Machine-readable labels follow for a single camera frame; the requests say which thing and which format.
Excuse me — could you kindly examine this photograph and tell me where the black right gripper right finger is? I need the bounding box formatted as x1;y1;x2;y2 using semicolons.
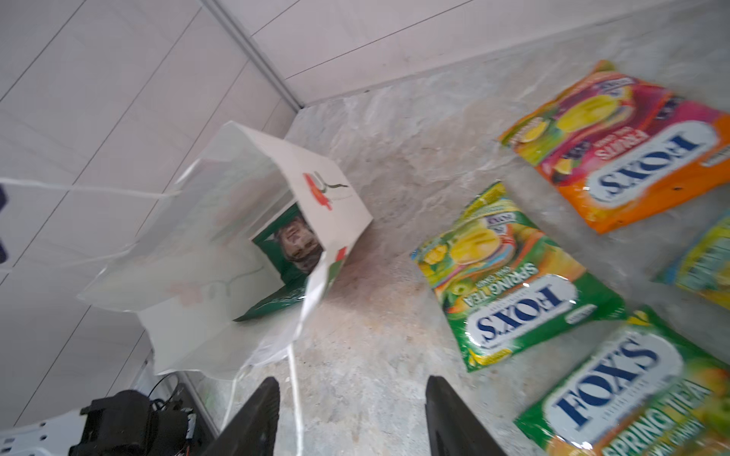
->
425;375;506;456

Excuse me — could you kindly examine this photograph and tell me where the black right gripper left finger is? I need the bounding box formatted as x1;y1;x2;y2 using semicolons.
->
202;376;281;456

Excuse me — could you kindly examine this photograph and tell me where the floral white paper bag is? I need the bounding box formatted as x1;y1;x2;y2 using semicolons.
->
80;122;373;387

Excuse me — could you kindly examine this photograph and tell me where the green Real crisps bag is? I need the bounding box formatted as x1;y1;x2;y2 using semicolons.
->
237;203;323;322

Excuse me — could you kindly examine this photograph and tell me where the green Fox's spring tea bag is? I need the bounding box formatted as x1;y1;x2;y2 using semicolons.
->
652;211;729;309

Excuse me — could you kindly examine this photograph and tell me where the orange pink Fox's candy bag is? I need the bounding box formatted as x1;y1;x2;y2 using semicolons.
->
499;60;729;234

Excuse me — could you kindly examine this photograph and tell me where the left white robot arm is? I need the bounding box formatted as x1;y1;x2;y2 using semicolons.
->
1;389;198;455

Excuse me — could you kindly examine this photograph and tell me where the aluminium left corner post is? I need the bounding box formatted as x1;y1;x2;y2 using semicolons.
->
201;0;304;112

